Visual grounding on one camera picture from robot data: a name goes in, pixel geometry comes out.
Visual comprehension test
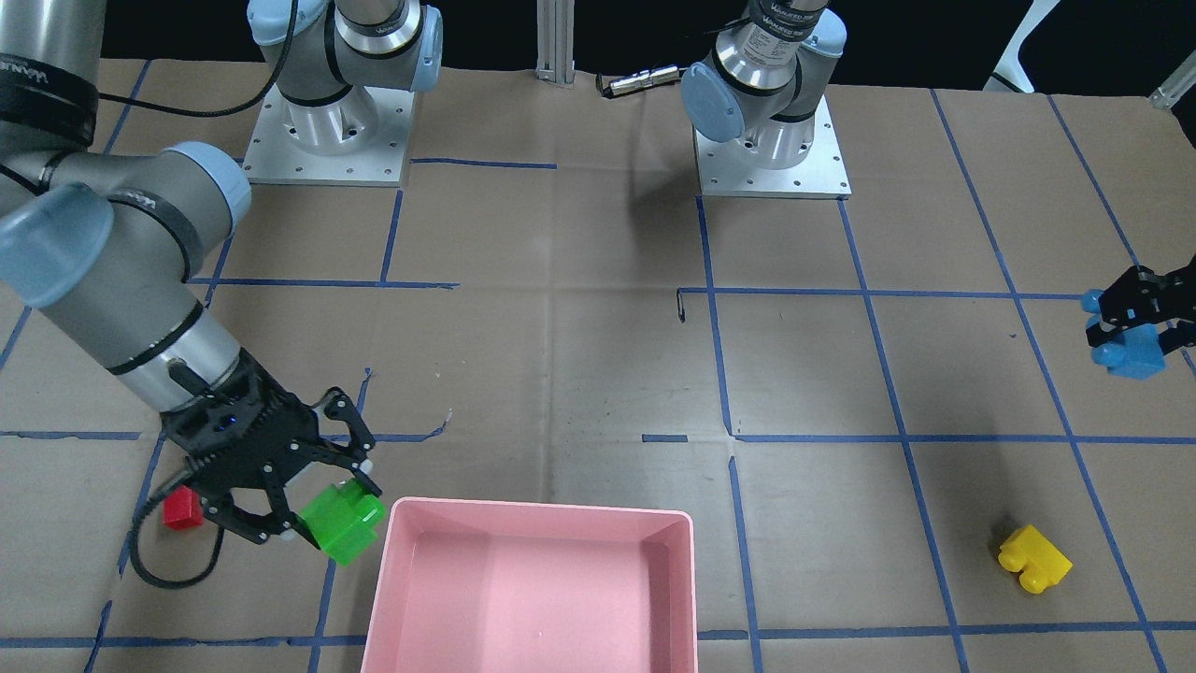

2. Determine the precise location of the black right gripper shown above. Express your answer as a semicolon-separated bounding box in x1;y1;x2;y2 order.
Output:
161;350;383;550

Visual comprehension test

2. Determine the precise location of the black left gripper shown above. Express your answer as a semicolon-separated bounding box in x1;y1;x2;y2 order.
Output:
1086;265;1195;354

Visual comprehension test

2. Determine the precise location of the green toy block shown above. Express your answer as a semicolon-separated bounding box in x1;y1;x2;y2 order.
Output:
299;479;386;565

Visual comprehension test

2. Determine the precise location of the blue toy block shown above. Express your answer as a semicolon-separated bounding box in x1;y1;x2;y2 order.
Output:
1081;289;1166;379

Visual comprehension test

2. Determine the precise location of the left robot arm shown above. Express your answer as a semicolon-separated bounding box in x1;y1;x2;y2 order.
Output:
681;1;1195;378

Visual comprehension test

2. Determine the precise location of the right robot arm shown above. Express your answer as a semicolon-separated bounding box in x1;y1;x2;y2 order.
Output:
1;1;444;561

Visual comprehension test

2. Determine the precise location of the pink plastic box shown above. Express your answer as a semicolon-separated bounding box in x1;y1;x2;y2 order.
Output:
362;497;698;672

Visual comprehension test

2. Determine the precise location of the red toy block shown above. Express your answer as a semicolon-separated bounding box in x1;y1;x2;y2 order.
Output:
161;487;205;531

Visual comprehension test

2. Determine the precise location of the yellow toy block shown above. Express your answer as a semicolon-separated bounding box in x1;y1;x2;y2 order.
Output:
997;525;1074;595

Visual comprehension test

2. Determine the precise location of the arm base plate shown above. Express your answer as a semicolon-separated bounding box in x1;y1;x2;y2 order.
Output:
692;97;853;200
242;86;416;188

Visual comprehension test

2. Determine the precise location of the metal cable connector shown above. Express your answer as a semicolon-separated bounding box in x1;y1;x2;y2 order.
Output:
594;65;688;100

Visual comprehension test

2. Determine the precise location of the aluminium frame post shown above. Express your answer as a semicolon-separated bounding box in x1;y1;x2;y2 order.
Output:
535;0;574;88

